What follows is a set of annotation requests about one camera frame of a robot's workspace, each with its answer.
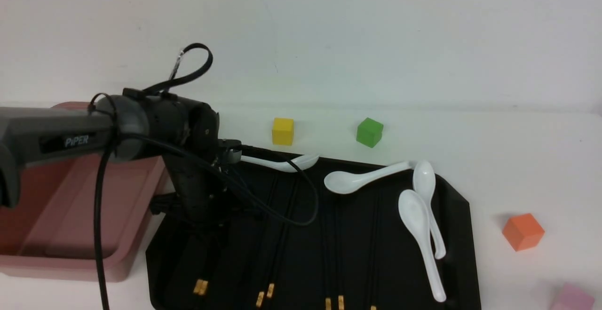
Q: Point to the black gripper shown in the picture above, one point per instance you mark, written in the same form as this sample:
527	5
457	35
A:
198	178

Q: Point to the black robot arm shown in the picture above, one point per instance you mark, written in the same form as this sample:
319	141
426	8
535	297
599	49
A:
35	136

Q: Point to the black chopstick gold band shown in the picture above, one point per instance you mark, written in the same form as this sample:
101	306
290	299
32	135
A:
275	261
338	261
374	255
265	248
325	258
214	250
201	239

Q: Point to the black plastic tray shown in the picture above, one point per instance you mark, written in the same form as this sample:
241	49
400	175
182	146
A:
402	282

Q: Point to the yellow cube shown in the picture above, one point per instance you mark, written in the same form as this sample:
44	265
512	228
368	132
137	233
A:
283	132

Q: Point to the white ceramic spoon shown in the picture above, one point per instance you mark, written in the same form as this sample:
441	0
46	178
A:
414	214
303	162
344	183
424	184

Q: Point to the pink plastic tray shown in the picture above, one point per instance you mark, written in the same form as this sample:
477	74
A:
49	234

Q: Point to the green cube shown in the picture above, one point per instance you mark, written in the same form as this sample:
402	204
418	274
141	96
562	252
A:
369	132

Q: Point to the orange cube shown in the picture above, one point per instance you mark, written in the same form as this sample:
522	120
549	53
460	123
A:
523	232

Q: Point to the pink cube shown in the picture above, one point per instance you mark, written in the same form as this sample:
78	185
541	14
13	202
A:
571	297

